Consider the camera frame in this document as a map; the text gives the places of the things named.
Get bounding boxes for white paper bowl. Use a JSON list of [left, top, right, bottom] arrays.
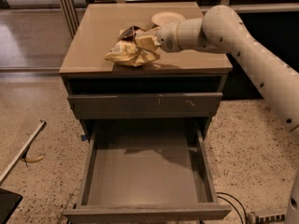
[[151, 12, 185, 26]]

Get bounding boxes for grey metal bar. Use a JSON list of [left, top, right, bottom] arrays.
[[0, 119, 47, 186]]

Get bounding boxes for white power strip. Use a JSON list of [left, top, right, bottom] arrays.
[[247, 212, 286, 224]]

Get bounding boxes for blue tape piece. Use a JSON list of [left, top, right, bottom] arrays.
[[81, 135, 87, 141]]

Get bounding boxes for open grey middle drawer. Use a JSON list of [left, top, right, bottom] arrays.
[[64, 119, 231, 224]]

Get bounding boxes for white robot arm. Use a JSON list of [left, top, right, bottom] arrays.
[[135, 5, 299, 140]]

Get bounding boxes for brown chip bag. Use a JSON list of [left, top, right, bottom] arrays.
[[105, 26, 160, 67]]

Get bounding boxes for black cable on floor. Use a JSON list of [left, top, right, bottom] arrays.
[[216, 191, 249, 224]]

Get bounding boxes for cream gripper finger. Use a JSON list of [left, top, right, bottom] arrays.
[[143, 26, 160, 36], [135, 35, 161, 51]]

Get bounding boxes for grey drawer cabinet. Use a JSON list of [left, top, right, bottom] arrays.
[[60, 2, 232, 136]]

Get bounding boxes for closed grey top drawer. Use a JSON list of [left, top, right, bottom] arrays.
[[67, 92, 222, 119]]

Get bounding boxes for black panel at corner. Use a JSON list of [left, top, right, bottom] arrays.
[[0, 189, 22, 224]]

